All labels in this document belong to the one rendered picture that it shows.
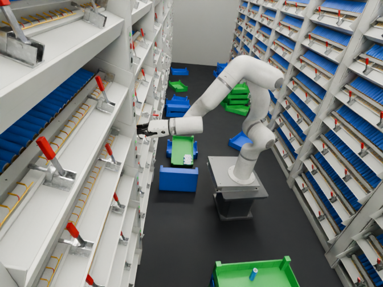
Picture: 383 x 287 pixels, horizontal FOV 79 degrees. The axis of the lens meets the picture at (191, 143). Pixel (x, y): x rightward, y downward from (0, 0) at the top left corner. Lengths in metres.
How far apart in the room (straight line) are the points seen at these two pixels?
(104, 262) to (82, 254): 0.22
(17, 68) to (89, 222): 0.40
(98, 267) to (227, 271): 0.51
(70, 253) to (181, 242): 1.15
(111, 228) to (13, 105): 0.62
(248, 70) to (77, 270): 0.95
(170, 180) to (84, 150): 1.40
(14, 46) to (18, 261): 0.25
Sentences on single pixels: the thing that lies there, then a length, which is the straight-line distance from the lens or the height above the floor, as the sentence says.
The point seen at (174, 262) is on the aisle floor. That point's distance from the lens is 1.59.
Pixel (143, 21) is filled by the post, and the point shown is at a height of 1.21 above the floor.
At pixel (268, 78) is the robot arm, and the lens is 1.14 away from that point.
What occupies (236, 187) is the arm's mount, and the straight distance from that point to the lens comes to 1.59.
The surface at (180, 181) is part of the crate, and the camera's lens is 1.86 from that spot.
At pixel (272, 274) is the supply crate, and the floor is 0.48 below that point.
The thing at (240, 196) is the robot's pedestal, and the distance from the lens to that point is 1.61.
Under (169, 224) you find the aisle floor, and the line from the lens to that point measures 1.74.
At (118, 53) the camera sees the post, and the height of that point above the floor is 1.21.
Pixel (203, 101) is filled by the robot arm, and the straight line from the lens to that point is 1.08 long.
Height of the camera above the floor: 1.41
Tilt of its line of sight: 35 degrees down
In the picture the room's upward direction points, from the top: 7 degrees clockwise
